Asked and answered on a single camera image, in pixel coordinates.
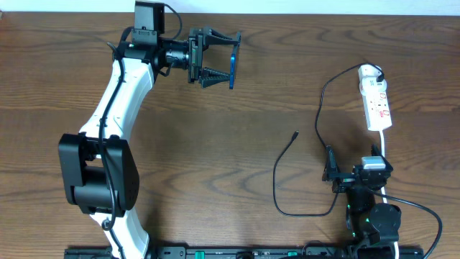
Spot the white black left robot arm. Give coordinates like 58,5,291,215
58,27,242,258

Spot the white power strip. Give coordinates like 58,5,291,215
358,64,392,132

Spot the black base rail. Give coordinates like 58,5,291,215
63,245,424,259

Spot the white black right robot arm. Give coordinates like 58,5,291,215
322,145,401,247

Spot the white power strip cord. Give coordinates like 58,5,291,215
379,129,400,259

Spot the black charger cable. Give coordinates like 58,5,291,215
272,62,385,217

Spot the blue Galaxy smartphone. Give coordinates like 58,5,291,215
229,53,236,89

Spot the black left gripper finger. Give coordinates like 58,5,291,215
199,67,230,88
207,28,241,46

